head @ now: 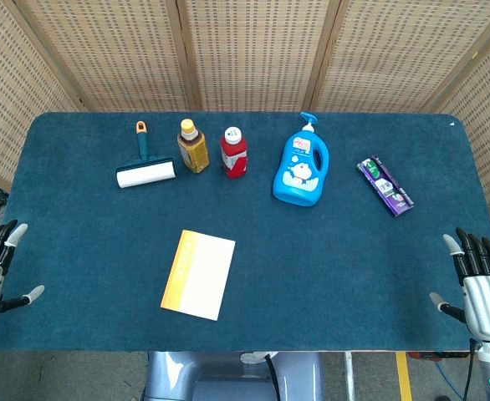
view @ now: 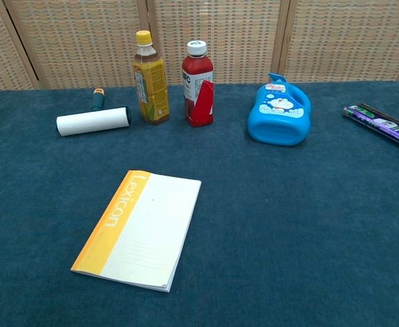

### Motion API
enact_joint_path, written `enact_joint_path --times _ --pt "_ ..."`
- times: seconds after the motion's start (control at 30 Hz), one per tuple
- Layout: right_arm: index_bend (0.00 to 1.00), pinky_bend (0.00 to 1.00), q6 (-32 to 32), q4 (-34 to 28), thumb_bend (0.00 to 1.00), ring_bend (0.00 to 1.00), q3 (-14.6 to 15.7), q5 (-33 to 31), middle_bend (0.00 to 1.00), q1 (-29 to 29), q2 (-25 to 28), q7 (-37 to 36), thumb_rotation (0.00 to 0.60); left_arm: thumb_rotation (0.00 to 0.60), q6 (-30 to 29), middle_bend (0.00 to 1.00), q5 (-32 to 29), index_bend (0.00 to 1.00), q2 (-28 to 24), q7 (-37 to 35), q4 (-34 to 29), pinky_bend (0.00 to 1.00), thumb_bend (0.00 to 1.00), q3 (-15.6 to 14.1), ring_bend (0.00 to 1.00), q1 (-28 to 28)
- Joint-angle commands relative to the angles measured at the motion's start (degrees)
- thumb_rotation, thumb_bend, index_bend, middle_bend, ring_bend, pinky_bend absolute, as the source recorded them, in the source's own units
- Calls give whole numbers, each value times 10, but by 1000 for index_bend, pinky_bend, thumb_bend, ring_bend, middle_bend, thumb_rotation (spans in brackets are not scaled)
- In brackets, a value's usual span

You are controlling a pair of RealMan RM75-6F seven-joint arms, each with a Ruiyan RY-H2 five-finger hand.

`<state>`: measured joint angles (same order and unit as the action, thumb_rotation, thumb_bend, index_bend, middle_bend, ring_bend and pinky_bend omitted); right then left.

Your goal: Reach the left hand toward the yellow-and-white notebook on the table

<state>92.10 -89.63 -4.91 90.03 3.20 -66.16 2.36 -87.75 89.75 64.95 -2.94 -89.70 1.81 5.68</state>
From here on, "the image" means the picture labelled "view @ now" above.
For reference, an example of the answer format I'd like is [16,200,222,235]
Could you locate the white lint roller green handle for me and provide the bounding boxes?
[56,87,131,138]

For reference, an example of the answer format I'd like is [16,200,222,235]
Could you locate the red juice bottle white cap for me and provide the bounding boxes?
[181,40,216,128]

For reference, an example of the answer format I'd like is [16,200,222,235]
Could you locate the blue detergent bottle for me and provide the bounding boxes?
[247,72,313,147]

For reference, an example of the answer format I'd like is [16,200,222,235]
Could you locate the yellow and white Lexicon notebook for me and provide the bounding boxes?
[70,169,202,294]

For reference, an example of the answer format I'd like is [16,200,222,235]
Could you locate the dark teal table cloth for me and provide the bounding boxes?
[0,80,399,327]

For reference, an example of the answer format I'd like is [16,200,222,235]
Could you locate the woven bamboo folding screen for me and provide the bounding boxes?
[0,0,399,100]

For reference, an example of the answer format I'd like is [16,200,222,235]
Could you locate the purple and green flat package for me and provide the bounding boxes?
[342,103,399,153]

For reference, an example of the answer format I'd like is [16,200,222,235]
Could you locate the yellow tea bottle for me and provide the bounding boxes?
[132,30,171,126]

